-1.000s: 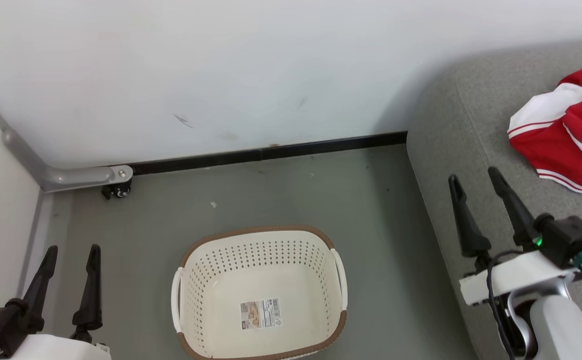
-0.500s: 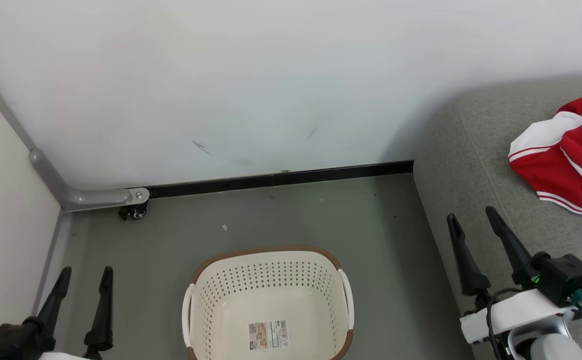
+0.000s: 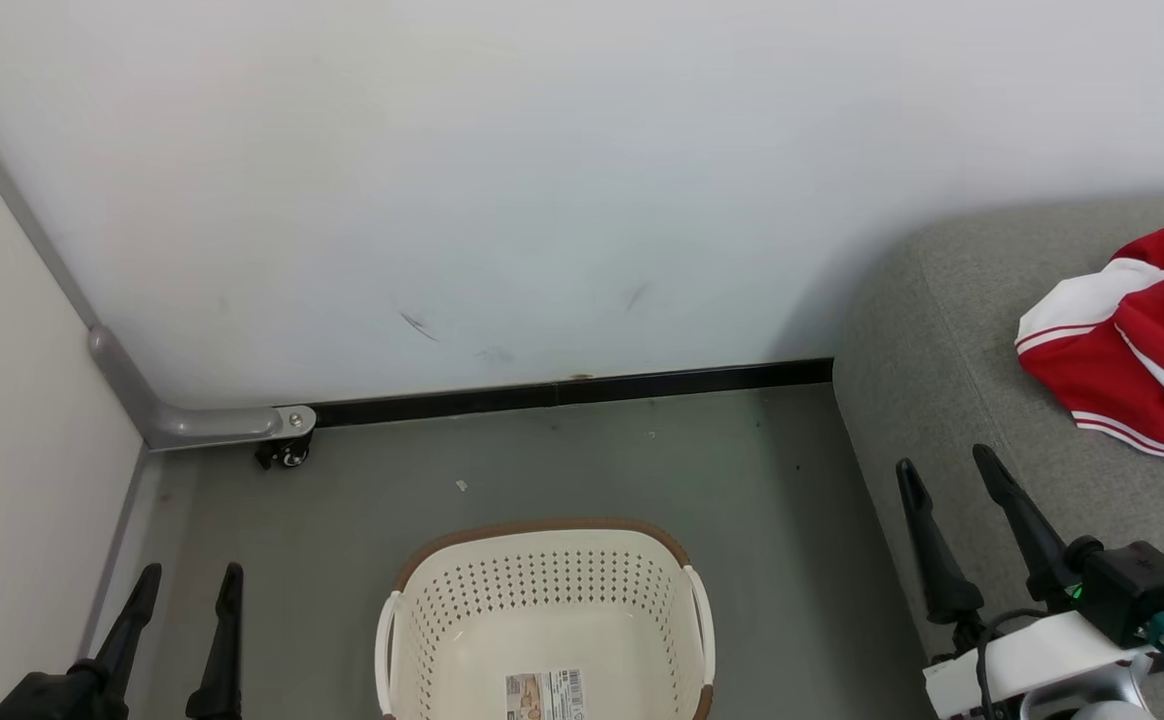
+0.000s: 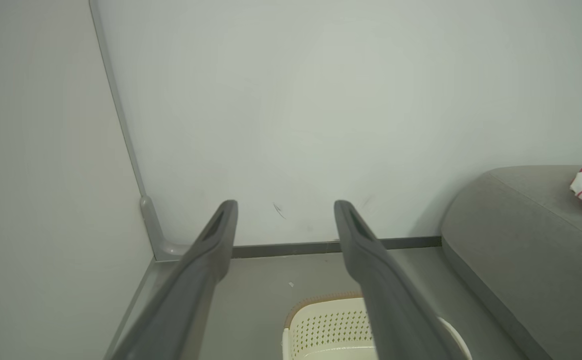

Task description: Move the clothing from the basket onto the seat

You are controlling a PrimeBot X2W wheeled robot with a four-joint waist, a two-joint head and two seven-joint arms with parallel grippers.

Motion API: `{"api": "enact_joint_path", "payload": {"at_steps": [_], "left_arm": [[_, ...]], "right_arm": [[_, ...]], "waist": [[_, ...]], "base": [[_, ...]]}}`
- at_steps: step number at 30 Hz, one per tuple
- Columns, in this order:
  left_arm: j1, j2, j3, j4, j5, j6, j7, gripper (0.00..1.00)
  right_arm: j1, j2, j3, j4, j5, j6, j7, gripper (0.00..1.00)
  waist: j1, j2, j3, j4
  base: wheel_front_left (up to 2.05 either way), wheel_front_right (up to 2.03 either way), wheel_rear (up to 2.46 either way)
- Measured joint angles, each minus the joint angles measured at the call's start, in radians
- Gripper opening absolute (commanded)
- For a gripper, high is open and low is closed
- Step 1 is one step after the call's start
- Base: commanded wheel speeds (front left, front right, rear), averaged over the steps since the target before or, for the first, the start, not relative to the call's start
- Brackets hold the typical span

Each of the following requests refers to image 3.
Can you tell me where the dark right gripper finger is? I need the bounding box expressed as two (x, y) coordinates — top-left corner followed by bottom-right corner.
(895, 458), (985, 651)
(972, 444), (1103, 613)

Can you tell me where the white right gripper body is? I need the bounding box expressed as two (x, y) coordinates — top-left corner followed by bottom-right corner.
(922, 610), (1158, 720)

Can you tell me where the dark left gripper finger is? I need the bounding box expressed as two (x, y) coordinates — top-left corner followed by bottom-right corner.
(67, 563), (163, 691)
(185, 562), (244, 720)

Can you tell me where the red jersey with white sleeve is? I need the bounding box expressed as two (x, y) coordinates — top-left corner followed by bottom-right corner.
(1015, 257), (1164, 461)

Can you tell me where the grey fabric sofa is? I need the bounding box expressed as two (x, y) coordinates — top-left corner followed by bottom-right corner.
(832, 195), (1164, 720)

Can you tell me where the black caster wheel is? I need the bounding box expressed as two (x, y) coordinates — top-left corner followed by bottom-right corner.
(254, 435), (315, 471)

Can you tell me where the grey metal partition foot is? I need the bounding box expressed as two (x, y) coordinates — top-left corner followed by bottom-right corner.
(88, 325), (318, 451)

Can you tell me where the printed basket label sticker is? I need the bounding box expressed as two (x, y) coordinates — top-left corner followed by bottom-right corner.
(505, 668), (586, 720)

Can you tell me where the white perforated laundry basket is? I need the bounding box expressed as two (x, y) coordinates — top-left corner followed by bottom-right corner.
(374, 517), (718, 720)

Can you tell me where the black baseboard strip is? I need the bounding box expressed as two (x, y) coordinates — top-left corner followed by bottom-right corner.
(312, 358), (835, 429)

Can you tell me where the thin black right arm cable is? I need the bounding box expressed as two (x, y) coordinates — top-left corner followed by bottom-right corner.
(972, 608), (1048, 720)

